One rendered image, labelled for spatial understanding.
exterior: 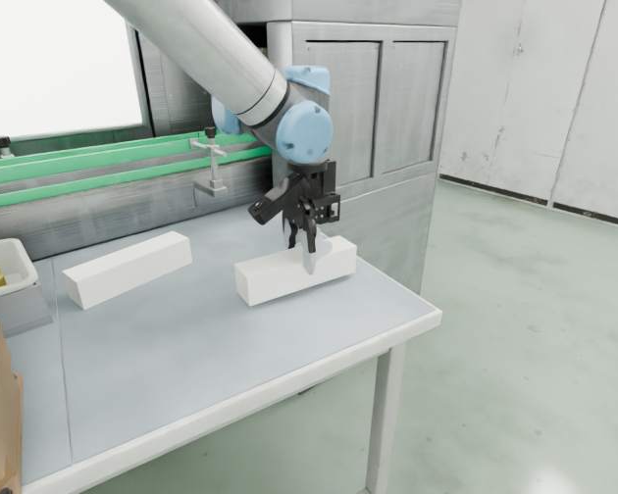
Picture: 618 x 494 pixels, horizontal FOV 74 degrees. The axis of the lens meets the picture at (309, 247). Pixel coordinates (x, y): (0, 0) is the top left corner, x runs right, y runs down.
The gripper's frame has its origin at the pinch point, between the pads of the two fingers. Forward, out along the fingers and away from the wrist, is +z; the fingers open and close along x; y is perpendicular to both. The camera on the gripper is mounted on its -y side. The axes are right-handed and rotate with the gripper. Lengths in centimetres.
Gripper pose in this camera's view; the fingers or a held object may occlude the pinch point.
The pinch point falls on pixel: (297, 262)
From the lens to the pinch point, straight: 80.8
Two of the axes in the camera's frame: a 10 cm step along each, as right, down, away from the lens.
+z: 0.0, 9.0, 4.4
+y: 8.5, -2.3, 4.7
